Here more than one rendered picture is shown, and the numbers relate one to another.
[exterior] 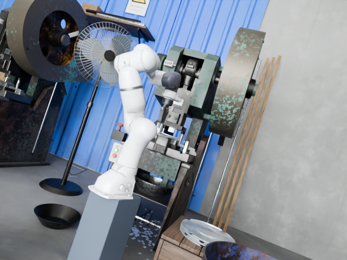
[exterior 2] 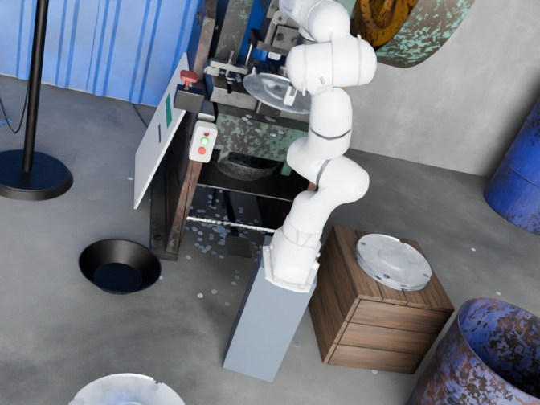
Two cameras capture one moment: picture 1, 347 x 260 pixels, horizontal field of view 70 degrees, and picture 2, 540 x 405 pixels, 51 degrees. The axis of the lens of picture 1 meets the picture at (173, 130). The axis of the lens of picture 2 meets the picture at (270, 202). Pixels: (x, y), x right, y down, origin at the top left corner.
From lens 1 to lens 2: 126 cm
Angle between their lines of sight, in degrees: 45
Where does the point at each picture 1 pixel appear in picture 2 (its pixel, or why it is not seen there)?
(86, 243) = (262, 333)
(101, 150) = (16, 27)
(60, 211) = (106, 251)
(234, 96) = (438, 30)
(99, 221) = (283, 309)
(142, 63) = (357, 82)
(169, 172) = not seen: hidden behind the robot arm
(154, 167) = (268, 149)
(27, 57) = not seen: outside the picture
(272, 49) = not seen: outside the picture
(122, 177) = (312, 252)
